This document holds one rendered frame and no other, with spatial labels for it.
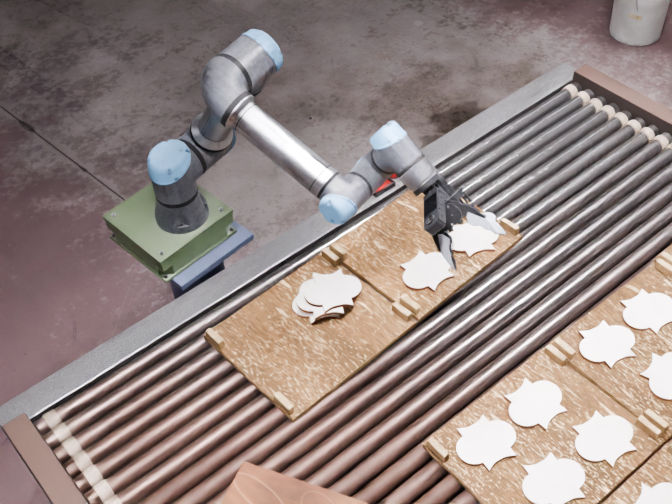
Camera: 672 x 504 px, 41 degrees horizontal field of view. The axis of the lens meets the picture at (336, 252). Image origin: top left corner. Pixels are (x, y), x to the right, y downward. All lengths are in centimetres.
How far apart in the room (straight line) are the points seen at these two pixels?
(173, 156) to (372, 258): 59
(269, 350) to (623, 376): 85
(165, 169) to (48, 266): 163
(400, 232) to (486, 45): 250
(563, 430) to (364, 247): 73
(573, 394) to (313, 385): 61
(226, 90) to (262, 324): 61
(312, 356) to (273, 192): 188
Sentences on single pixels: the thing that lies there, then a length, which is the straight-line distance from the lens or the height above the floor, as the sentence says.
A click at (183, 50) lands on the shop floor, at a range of 498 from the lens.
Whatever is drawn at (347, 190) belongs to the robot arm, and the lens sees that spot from 199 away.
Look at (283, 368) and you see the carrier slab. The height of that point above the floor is 94.
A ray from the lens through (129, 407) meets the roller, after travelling 224.
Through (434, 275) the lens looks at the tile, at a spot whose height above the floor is 95.
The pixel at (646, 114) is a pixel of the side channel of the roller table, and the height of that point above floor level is 94.
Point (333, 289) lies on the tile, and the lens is 228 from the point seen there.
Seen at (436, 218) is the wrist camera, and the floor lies 136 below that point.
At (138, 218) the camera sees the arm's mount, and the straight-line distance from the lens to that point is 260.
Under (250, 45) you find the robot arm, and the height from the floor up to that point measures 154.
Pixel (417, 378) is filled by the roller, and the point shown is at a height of 92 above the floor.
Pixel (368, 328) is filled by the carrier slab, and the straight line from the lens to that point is 227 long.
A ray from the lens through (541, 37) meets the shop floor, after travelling 495.
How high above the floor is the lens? 272
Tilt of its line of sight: 47 degrees down
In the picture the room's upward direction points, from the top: 4 degrees counter-clockwise
